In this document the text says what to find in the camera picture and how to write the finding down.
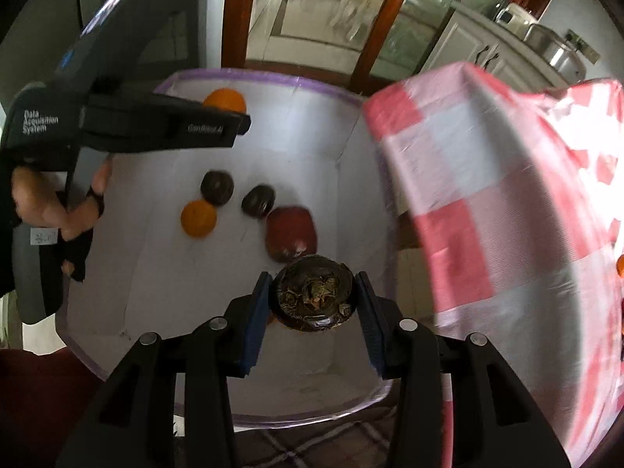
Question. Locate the dark red wrinkled fruit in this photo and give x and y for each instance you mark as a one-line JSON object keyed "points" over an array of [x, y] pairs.
{"points": [[290, 231]]}

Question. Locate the white kitchen cabinet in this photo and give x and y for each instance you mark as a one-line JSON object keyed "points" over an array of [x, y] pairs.
{"points": [[463, 44]]}

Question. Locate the white kitchen appliance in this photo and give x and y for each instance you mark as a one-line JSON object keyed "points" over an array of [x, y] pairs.
{"points": [[514, 17]]}

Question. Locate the dark brown mangosteen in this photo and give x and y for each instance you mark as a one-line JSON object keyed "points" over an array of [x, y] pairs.
{"points": [[312, 297]]}

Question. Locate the white chair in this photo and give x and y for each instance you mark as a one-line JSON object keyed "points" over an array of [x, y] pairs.
{"points": [[358, 0]]}

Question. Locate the person's left hand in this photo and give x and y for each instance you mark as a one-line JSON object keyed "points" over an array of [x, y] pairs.
{"points": [[39, 200]]}

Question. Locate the wooden door frame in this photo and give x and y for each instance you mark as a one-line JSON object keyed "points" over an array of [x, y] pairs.
{"points": [[239, 9]]}

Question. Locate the glass sliding door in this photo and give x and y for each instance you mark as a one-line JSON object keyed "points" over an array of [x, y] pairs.
{"points": [[385, 19]]}

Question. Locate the white storage box purple trim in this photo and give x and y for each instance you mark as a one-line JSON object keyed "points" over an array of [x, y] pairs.
{"points": [[302, 156]]}

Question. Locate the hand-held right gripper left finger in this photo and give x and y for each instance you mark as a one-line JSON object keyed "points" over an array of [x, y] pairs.
{"points": [[256, 331]]}

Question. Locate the dark red cloth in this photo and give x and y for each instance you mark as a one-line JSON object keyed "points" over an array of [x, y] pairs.
{"points": [[34, 399]]}

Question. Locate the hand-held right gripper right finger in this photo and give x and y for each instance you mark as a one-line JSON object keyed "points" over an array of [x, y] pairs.
{"points": [[373, 331]]}

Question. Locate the dark purple passion fruit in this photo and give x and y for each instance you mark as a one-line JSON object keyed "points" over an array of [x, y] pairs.
{"points": [[258, 200], [217, 186]]}

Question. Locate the red white checkered tablecloth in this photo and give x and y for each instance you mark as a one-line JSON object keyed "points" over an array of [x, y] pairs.
{"points": [[487, 204]]}

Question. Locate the wall socket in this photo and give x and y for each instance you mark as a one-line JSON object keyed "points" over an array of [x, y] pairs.
{"points": [[582, 46]]}

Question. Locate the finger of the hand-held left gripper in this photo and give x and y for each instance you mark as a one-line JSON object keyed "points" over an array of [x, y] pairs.
{"points": [[161, 101]]}

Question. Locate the grey refrigerator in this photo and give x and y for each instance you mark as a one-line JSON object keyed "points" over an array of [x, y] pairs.
{"points": [[187, 34]]}

